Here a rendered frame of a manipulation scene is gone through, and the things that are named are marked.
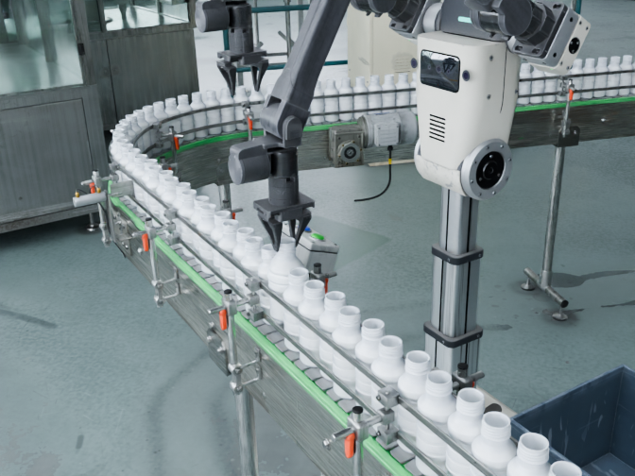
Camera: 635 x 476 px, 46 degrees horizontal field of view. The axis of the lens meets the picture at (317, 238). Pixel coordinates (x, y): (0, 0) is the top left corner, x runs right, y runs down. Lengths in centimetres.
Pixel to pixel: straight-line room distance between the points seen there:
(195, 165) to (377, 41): 277
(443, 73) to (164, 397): 185
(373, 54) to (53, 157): 229
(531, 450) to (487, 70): 102
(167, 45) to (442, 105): 496
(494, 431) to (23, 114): 372
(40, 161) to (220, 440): 223
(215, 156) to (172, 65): 382
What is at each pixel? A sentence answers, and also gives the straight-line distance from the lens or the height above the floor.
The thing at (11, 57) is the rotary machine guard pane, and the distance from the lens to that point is 439.
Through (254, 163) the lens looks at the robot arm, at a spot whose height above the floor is 138.
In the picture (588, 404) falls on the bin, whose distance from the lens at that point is 157.
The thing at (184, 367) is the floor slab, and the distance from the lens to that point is 328.
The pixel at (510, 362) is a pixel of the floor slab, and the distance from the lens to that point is 331.
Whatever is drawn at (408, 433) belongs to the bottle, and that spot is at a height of 104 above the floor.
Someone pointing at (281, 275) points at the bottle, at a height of 115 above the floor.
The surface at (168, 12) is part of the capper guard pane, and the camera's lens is 663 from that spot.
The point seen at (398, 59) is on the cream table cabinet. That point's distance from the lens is 544.
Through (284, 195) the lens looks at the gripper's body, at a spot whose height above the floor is 131.
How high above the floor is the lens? 180
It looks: 24 degrees down
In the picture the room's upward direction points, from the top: 2 degrees counter-clockwise
